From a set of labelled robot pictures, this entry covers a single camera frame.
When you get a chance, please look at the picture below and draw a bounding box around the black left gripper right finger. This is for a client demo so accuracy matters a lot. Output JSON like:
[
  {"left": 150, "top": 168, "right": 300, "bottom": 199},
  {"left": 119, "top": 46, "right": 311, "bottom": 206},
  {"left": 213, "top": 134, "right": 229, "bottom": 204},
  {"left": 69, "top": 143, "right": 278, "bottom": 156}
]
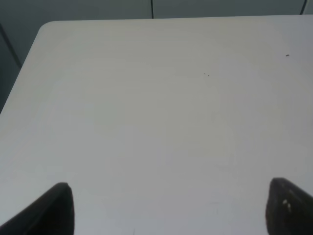
[{"left": 266, "top": 178, "right": 313, "bottom": 235}]

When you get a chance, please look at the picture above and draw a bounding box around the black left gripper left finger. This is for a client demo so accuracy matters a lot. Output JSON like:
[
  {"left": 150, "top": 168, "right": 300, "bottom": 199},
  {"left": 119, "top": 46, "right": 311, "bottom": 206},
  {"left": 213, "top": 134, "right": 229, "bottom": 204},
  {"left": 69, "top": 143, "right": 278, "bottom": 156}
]
[{"left": 0, "top": 182, "right": 74, "bottom": 235}]

